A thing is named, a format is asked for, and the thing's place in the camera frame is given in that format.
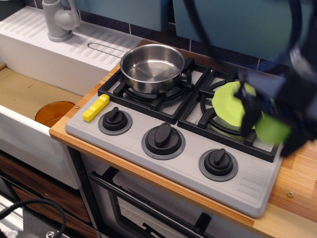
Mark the wooden drawer fronts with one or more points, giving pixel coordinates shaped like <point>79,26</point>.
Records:
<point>25,182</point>

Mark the oven door with black handle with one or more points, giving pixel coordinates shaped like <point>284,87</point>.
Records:
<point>143,211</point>

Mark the right black stove knob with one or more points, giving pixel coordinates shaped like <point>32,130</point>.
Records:
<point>218,165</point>

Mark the right black burner grate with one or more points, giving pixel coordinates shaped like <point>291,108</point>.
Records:
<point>201,118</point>

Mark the black stove knob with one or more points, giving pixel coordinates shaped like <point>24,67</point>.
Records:
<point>218,165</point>
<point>163,142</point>
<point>115,122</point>

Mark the grey toy faucet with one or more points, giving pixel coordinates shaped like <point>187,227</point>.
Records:
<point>60,22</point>

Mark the black burner grate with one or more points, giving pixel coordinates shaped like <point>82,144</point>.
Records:
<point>166,106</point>
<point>201,118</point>

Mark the white toy sink unit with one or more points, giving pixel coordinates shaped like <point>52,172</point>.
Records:
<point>44,72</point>

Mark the stainless steel pot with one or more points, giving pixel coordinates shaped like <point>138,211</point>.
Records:
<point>147,69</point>

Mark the small green toy pear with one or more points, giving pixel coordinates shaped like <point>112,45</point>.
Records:
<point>271,131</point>

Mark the left black stove knob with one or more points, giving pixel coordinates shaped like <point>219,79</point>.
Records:
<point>115,122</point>

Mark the yellow toy corn cob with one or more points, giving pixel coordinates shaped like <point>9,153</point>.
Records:
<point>96,107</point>

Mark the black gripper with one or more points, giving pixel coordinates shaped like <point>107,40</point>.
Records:
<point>291,99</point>

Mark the left black burner grate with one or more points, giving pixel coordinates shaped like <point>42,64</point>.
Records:
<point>166,106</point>

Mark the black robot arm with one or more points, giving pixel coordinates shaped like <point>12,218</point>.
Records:
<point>302,56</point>

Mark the middle black stove knob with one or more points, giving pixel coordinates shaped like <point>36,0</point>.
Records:
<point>163,142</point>

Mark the light green plastic plate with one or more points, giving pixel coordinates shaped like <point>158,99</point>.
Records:
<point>228,107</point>

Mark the grey toy stove top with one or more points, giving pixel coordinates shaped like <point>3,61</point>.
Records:
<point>247,192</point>

